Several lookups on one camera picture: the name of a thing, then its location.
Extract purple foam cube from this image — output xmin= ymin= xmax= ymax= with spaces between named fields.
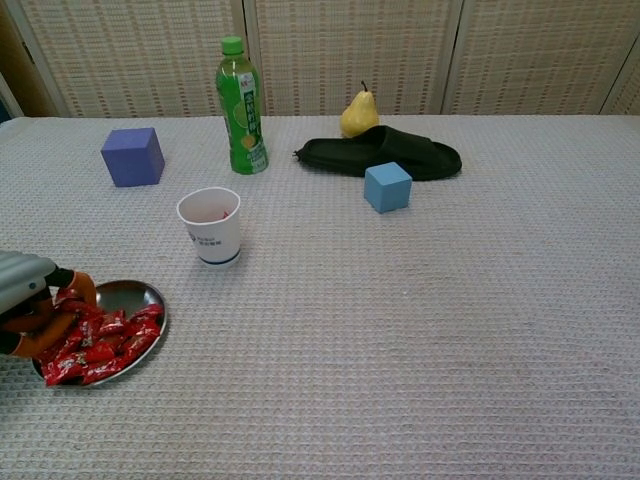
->
xmin=100 ymin=127 xmax=166 ymax=189

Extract red candy packets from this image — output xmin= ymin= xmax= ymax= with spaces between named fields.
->
xmin=34 ymin=287 xmax=166 ymax=387

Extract green plastic drink bottle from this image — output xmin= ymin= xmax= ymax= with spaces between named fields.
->
xmin=215 ymin=35 xmax=270 ymax=176

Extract round silver metal plate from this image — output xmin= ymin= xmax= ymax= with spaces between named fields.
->
xmin=30 ymin=278 xmax=169 ymax=389

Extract yellow pear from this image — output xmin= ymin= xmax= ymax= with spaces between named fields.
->
xmin=340 ymin=81 xmax=380 ymax=139

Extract white woven tablecloth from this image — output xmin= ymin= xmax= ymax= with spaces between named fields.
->
xmin=0 ymin=114 xmax=640 ymax=480

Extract brown wooden board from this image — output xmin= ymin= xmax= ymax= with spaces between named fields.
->
xmin=0 ymin=0 xmax=56 ymax=119

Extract white paper cup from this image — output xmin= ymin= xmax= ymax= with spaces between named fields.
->
xmin=176 ymin=186 xmax=242 ymax=270

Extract black slipper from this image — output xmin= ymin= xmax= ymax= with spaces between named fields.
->
xmin=292 ymin=124 xmax=463 ymax=182

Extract beige woven screen panel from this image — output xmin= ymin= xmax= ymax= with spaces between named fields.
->
xmin=599 ymin=29 xmax=640 ymax=117
xmin=9 ymin=0 xmax=251 ymax=119
xmin=442 ymin=0 xmax=640 ymax=117
xmin=244 ymin=0 xmax=461 ymax=117

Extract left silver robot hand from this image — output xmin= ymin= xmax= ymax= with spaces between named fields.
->
xmin=0 ymin=249 xmax=99 ymax=359

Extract light blue foam cube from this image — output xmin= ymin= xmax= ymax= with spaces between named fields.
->
xmin=363 ymin=161 xmax=414 ymax=215

